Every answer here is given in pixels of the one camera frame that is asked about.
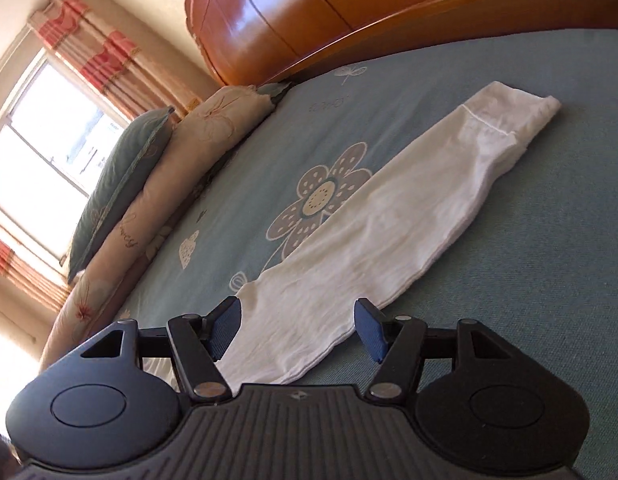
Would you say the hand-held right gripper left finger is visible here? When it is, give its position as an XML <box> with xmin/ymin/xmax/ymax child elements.
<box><xmin>79</xmin><ymin>296</ymin><xmax>241</xmax><ymax>403</ymax></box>

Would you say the window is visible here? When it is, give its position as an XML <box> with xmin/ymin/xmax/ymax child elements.
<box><xmin>0</xmin><ymin>50</ymin><xmax>132</xmax><ymax>256</ymax></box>

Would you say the wooden bed headboard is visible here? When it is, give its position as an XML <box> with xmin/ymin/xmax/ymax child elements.
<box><xmin>184</xmin><ymin>0</ymin><xmax>618</xmax><ymax>87</ymax></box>

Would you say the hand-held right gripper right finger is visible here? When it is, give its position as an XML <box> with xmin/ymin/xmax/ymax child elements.
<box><xmin>355</xmin><ymin>298</ymin><xmax>512</xmax><ymax>402</ymax></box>

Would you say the teal pillow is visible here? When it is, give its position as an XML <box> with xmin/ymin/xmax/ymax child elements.
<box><xmin>66</xmin><ymin>106</ymin><xmax>175</xmax><ymax>285</ymax></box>

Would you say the blue floral bed sheet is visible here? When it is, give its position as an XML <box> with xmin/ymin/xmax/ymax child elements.
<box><xmin>109</xmin><ymin>27</ymin><xmax>618</xmax><ymax>480</ymax></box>

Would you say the white printed t-shirt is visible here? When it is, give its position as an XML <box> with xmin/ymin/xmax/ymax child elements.
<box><xmin>139</xmin><ymin>81</ymin><xmax>562</xmax><ymax>388</ymax></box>

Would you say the pink floral folded quilt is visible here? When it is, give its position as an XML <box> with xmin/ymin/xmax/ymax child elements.
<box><xmin>36</xmin><ymin>85</ymin><xmax>272</xmax><ymax>376</ymax></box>

